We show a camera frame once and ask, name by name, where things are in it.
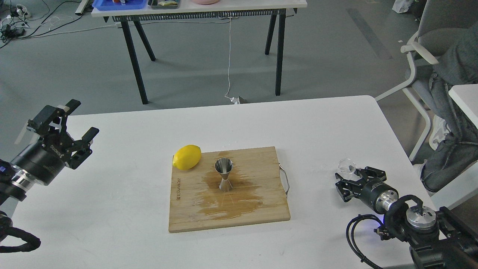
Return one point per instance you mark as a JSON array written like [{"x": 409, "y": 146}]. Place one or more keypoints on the small clear glass cup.
[{"x": 346, "y": 166}]

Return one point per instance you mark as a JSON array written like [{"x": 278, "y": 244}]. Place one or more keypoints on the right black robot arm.
[{"x": 437, "y": 239}]

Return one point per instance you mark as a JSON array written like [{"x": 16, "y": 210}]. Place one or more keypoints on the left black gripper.
[{"x": 55, "y": 149}]

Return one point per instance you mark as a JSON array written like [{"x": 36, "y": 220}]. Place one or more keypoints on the white office chair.
[{"x": 442, "y": 22}]

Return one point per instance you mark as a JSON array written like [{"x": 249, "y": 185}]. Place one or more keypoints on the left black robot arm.
[{"x": 14, "y": 183}]

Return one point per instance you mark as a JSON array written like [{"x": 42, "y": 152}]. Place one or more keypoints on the white background table black legs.
[{"x": 188, "y": 9}]

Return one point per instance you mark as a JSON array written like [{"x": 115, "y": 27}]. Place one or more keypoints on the steel double jigger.
[{"x": 224, "y": 166}]

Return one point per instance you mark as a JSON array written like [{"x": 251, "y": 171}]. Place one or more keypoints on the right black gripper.
[{"x": 370, "y": 189}]

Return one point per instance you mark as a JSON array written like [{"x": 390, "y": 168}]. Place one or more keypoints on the person in grey sweater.
[{"x": 458, "y": 150}]

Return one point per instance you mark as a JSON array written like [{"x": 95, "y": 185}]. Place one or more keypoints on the pink bowl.
[{"x": 205, "y": 2}]

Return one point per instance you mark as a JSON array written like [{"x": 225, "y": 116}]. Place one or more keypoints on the blue plastic tray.
[{"x": 112, "y": 5}]

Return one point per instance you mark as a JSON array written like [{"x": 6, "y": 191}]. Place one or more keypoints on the grey tray with items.
[{"x": 163, "y": 4}]

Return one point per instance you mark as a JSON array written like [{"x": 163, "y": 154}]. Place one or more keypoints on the yellow lemon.
[{"x": 187, "y": 157}]

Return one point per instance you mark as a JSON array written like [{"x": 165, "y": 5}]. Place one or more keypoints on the wooden cutting board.
[{"x": 258, "y": 195}]

